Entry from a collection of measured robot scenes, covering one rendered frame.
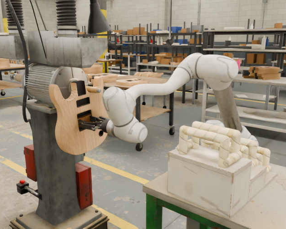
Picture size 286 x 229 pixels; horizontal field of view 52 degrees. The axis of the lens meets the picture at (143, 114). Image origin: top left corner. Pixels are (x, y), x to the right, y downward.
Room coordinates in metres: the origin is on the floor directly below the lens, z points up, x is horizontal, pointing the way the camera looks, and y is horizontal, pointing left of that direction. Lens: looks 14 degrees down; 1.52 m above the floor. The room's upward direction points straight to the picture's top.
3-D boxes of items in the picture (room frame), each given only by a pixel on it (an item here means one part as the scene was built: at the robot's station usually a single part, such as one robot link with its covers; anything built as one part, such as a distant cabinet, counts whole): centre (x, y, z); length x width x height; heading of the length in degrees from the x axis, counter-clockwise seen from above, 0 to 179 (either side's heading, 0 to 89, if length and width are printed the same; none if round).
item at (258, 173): (1.13, -0.35, 0.98); 0.27 x 0.16 x 0.09; 48
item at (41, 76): (1.85, 0.55, 1.25); 0.41 x 0.27 x 0.26; 50
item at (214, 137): (0.98, -0.21, 1.20); 0.20 x 0.03 x 0.03; 47
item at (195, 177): (1.02, -0.25, 1.02); 0.27 x 0.15 x 0.17; 48
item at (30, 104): (1.89, 0.61, 1.11); 0.36 x 0.24 x 0.04; 50
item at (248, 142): (1.16, -0.38, 1.12); 0.20 x 0.03 x 0.03; 47
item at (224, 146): (0.93, -0.27, 1.15); 0.03 x 0.03 x 0.09
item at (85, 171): (2.01, 0.51, 0.49); 0.25 x 0.12 x 0.37; 50
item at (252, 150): (1.10, -0.44, 1.07); 0.03 x 0.03 x 0.09
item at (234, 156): (0.95, -0.31, 1.12); 0.11 x 0.03 x 0.03; 138
